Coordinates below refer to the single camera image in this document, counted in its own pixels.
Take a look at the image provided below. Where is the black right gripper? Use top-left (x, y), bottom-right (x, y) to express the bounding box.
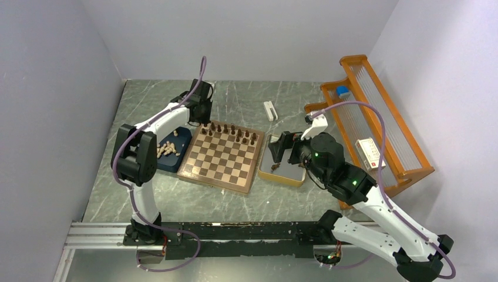
top-left (268, 127), bottom-right (328, 183)

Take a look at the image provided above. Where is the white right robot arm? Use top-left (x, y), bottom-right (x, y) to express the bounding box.
top-left (268, 131), bottom-right (454, 281)

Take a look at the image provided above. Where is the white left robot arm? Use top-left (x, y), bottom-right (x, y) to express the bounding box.
top-left (111, 79), bottom-right (214, 244)

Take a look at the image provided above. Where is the wooden chess board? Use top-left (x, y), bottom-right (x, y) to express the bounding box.
top-left (177, 120), bottom-right (265, 194)

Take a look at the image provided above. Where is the light chess pieces pile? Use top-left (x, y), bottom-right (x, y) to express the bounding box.
top-left (156, 140), bottom-right (184, 159)

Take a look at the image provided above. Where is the yellow metal tin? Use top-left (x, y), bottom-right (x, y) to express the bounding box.
top-left (258, 135), bottom-right (307, 187)

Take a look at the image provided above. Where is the white clip on table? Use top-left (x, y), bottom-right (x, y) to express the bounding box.
top-left (263, 101), bottom-right (278, 122)

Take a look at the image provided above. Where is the blue tray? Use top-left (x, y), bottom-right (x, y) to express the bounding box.
top-left (157, 127), bottom-right (192, 173)

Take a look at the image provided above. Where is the blue round object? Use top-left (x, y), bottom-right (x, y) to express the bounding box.
top-left (336, 86), bottom-right (351, 99)

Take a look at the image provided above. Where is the white small box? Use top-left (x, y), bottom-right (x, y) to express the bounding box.
top-left (355, 137), bottom-right (380, 171)

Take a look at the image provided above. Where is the orange wooden rack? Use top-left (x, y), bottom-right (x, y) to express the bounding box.
top-left (304, 55), bottom-right (435, 197)

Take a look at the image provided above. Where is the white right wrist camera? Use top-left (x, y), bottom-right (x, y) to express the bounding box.
top-left (301, 110), bottom-right (328, 140)

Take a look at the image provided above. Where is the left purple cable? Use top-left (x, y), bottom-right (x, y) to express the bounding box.
top-left (112, 56), bottom-right (208, 273)

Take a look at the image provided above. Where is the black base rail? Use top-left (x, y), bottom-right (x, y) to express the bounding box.
top-left (122, 221), bottom-right (338, 260)

